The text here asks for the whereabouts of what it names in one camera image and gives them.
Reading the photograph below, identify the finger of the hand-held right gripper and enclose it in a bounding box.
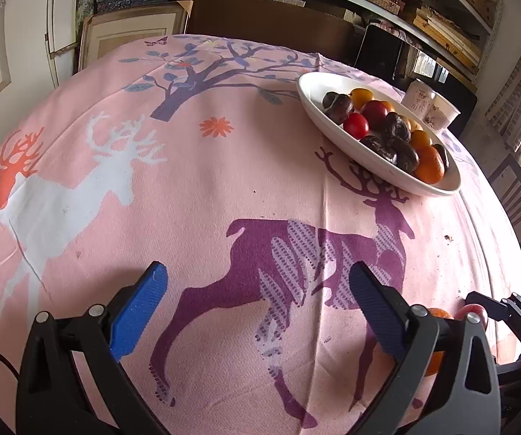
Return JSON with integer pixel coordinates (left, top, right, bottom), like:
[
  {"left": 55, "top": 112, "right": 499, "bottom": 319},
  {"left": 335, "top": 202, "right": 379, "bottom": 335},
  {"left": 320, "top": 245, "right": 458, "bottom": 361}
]
[
  {"left": 494, "top": 349, "right": 521, "bottom": 390},
  {"left": 465, "top": 291, "right": 521, "bottom": 349}
]

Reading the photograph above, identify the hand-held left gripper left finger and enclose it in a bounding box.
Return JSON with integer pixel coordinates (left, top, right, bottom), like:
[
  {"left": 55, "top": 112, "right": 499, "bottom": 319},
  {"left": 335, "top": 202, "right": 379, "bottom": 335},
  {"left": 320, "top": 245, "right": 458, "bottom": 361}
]
[{"left": 16, "top": 260, "right": 171, "bottom": 435}]

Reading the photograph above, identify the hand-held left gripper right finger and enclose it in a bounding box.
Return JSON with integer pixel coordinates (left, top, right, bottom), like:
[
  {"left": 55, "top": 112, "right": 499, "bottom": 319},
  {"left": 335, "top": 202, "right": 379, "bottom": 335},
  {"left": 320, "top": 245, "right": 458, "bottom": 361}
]
[{"left": 348, "top": 260, "right": 502, "bottom": 435}]

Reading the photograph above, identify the red cherry tomato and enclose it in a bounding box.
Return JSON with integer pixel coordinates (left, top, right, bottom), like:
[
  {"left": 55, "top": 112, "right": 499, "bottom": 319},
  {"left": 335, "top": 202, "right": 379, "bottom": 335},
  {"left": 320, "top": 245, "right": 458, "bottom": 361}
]
[
  {"left": 360, "top": 100, "right": 389, "bottom": 123},
  {"left": 343, "top": 113, "right": 370, "bottom": 140},
  {"left": 455, "top": 303, "right": 488, "bottom": 327}
]

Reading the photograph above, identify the large orange kumquat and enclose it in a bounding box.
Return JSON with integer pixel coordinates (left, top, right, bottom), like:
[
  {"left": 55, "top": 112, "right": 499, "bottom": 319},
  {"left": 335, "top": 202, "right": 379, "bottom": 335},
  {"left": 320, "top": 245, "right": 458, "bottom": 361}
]
[
  {"left": 424, "top": 307, "right": 455, "bottom": 377},
  {"left": 414, "top": 145, "right": 446, "bottom": 185}
]

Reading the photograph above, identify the small orange kumquat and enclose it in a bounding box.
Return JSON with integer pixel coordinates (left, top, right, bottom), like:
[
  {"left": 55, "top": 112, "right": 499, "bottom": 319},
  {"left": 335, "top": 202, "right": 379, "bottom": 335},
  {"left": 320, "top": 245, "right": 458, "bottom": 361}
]
[{"left": 409, "top": 130, "right": 434, "bottom": 151}]

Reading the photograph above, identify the white oval plate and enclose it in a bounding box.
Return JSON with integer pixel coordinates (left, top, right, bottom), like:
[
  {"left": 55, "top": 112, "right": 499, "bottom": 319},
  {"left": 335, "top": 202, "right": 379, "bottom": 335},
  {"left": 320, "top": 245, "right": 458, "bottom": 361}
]
[{"left": 297, "top": 71, "right": 463, "bottom": 197}]

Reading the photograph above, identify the dark wooden slatted chair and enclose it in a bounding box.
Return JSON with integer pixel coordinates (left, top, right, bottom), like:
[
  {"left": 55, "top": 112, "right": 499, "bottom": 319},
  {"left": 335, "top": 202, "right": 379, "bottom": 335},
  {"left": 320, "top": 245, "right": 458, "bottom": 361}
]
[{"left": 487, "top": 152, "right": 521, "bottom": 250}]

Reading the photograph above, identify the pink deer print tablecloth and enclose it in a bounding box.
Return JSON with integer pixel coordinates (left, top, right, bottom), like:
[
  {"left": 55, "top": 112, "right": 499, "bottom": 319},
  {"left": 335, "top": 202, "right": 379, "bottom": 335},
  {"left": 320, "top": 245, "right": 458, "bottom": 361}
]
[{"left": 0, "top": 34, "right": 521, "bottom": 435}]

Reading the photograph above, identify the black chair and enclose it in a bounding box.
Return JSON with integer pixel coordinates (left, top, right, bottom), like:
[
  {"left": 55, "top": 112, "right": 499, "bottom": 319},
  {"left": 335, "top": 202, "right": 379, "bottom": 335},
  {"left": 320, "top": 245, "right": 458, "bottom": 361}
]
[{"left": 355, "top": 24, "right": 413, "bottom": 87}]

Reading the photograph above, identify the stack of flat wooden boxes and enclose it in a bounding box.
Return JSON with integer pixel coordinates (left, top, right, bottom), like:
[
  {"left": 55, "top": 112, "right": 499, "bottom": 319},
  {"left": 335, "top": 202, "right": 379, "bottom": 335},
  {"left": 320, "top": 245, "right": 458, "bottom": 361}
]
[{"left": 414, "top": 5, "right": 483, "bottom": 78}]

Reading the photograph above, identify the white framed panel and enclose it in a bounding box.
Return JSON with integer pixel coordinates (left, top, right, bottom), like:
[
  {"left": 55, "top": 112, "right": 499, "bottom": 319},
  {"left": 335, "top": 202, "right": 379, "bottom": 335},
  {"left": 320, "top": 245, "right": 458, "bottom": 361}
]
[{"left": 78, "top": 2, "right": 193, "bottom": 73}]

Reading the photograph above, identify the white door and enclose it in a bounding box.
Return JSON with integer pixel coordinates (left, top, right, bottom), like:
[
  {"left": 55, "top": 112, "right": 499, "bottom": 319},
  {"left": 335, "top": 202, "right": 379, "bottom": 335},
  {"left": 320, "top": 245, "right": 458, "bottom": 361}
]
[{"left": 45, "top": 0, "right": 84, "bottom": 89}]

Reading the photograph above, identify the dark brown wooden panel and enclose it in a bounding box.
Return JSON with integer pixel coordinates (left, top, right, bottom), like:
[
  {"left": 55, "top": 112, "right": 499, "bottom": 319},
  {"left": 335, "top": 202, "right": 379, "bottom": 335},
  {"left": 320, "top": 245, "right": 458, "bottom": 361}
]
[{"left": 183, "top": 0, "right": 356, "bottom": 62}]

